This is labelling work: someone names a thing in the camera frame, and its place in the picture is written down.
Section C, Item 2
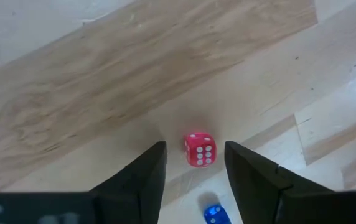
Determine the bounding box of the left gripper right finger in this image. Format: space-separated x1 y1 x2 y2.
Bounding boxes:
224 141 356 224

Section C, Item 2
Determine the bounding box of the small orange die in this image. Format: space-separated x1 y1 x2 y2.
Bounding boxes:
183 133 218 168

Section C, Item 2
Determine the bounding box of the small purple die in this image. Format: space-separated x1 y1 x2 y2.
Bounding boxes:
203 203 232 224

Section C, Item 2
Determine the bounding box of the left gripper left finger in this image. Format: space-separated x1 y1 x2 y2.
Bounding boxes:
0 141 168 224

